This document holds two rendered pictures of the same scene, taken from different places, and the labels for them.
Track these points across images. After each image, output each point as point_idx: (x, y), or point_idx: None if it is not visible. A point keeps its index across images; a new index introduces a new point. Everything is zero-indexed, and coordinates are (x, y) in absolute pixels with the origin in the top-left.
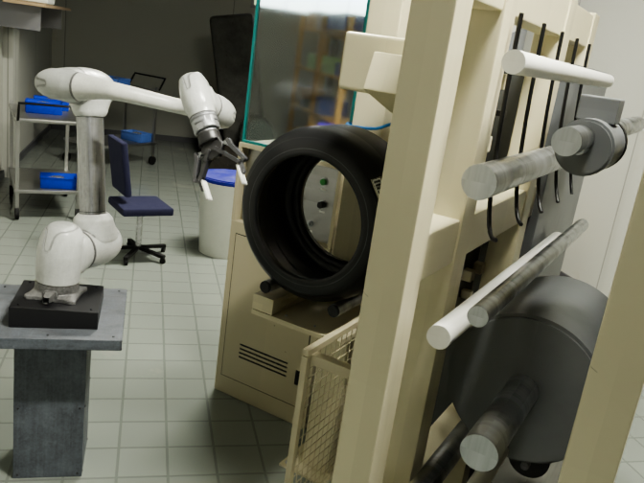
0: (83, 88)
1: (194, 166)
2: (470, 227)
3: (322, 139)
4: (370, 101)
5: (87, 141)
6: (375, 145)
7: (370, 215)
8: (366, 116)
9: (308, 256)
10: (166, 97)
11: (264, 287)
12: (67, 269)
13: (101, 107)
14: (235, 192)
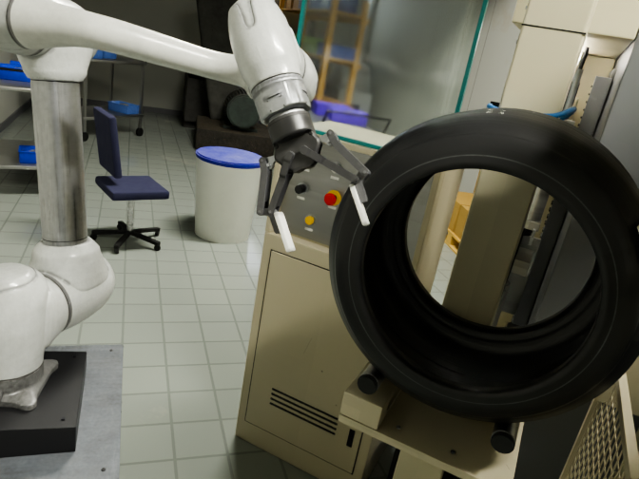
0: (35, 23)
1: (260, 183)
2: None
3: (523, 139)
4: (540, 68)
5: (51, 124)
6: (606, 150)
7: (623, 294)
8: (529, 95)
9: (414, 315)
10: (195, 47)
11: (367, 386)
12: (18, 352)
13: (73, 66)
14: (272, 195)
